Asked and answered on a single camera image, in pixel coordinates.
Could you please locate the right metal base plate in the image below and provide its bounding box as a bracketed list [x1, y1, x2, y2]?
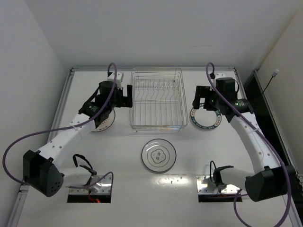
[196, 175, 239, 195]

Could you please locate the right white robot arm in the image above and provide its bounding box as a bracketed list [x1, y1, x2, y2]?
[192, 78, 295, 202]

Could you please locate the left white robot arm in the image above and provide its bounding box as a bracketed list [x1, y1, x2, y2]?
[23, 81, 133, 197]

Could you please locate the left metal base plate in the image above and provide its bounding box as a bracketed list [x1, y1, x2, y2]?
[69, 174, 113, 196]

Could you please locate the green rimmed white plate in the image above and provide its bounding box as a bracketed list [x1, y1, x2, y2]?
[190, 103, 222, 131]

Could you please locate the orange sunburst white plate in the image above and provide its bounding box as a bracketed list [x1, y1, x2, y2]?
[92, 110, 116, 132]

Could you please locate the black rimmed white plate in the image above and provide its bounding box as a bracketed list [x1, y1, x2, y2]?
[141, 138, 177, 174]

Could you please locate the black wall cable with plug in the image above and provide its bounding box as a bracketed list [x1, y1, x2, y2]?
[262, 69, 280, 95]

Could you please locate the metal wire dish rack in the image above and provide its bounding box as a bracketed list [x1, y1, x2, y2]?
[129, 68, 188, 133]

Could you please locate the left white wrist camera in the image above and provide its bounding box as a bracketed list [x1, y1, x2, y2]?
[107, 71, 124, 89]

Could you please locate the metal base plate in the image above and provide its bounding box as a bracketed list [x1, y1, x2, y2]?
[69, 174, 113, 196]
[196, 175, 239, 195]

